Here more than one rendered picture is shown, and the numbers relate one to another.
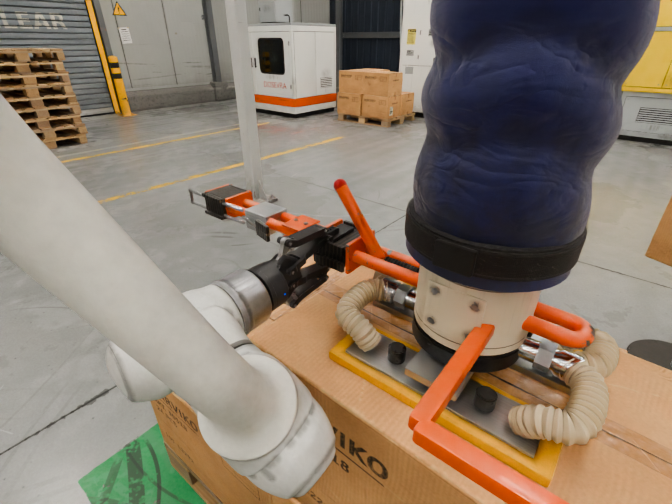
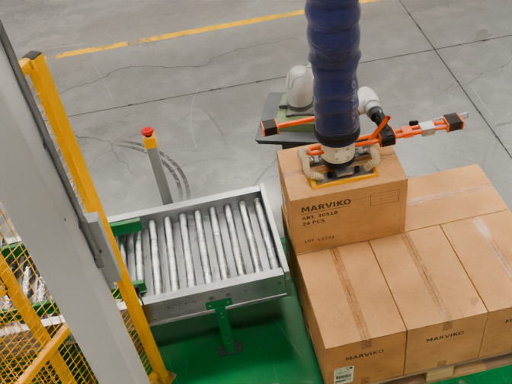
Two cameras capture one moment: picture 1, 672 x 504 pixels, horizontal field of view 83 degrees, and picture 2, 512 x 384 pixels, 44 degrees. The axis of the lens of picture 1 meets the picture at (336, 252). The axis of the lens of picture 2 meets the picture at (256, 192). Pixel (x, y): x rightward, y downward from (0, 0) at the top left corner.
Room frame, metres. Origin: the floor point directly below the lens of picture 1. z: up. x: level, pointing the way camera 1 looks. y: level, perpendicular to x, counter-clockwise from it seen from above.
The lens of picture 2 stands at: (1.98, -2.21, 3.14)
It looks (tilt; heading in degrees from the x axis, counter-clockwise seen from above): 43 degrees down; 137
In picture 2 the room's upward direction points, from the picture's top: 9 degrees counter-clockwise
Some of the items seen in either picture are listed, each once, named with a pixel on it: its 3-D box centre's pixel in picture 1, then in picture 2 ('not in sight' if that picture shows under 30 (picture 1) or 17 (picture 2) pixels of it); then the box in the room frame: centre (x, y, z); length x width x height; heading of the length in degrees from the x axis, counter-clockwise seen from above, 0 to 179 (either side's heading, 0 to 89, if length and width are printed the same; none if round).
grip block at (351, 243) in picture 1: (343, 244); (385, 136); (0.63, -0.01, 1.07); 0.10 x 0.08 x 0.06; 141
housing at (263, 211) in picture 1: (266, 218); (427, 129); (0.77, 0.15, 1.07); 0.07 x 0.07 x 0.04; 51
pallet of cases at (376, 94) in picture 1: (376, 96); not in sight; (8.03, -0.80, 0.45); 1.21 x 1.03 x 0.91; 50
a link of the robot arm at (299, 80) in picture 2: not in sight; (300, 84); (-0.11, 0.22, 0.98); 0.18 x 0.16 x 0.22; 85
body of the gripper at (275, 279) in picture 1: (277, 280); (378, 117); (0.52, 0.10, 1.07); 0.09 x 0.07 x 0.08; 142
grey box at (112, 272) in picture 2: not in sight; (80, 252); (0.49, -1.65, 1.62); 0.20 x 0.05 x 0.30; 52
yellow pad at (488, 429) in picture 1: (436, 380); not in sight; (0.40, -0.15, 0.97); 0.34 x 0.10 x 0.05; 51
